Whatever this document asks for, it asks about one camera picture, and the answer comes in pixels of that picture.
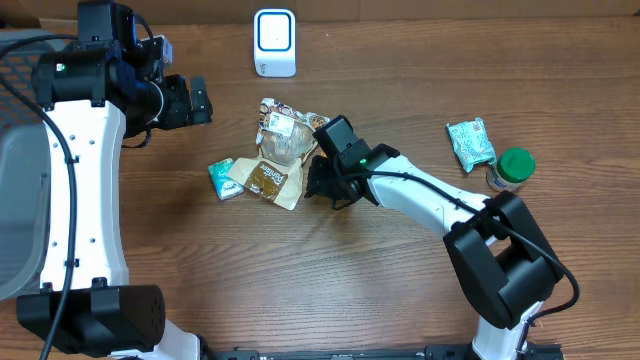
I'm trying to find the clear brown bread bag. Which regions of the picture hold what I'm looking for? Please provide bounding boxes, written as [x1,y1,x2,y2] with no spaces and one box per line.
[228,98,330,211]

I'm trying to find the teal tissue packet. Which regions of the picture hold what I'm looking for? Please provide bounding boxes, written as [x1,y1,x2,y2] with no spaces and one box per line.
[208,158,244,201]

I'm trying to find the green lid jar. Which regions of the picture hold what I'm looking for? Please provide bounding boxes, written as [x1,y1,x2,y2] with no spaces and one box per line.
[486,147,536,192]

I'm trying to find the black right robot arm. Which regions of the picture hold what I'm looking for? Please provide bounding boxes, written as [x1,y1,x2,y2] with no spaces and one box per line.
[306,116,568,359]

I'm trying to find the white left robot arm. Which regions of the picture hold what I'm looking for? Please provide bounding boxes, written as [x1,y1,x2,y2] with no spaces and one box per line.
[17,1,213,359]

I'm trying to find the white barcode scanner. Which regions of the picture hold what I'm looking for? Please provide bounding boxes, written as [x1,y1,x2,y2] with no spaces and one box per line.
[253,8,297,78]

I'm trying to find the grey plastic basket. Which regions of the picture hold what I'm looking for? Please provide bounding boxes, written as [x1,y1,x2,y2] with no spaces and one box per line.
[0,28,69,301]

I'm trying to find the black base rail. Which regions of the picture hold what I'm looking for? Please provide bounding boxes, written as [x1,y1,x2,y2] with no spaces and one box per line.
[199,343,565,360]

